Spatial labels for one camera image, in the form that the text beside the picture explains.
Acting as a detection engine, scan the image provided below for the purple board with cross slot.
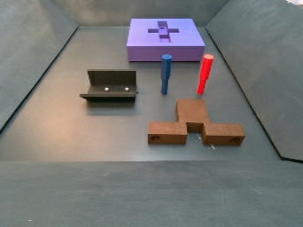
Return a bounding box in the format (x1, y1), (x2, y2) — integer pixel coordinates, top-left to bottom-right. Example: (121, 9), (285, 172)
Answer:
(126, 19), (205, 62)

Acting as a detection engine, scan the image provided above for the brown cross-shaped block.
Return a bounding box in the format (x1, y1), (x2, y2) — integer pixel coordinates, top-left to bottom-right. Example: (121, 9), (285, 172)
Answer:
(148, 99), (245, 145)

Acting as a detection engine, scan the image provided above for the blue hexagonal peg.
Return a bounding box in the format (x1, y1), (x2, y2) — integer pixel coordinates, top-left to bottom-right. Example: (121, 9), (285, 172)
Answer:
(161, 54), (172, 95)

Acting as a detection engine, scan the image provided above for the red hexagonal peg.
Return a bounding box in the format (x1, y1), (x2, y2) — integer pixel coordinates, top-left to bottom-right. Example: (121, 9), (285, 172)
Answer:
(196, 54), (213, 95)

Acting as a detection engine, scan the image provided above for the black angle bracket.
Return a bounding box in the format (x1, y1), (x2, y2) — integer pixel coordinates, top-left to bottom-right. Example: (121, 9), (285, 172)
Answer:
(78, 69), (137, 102)

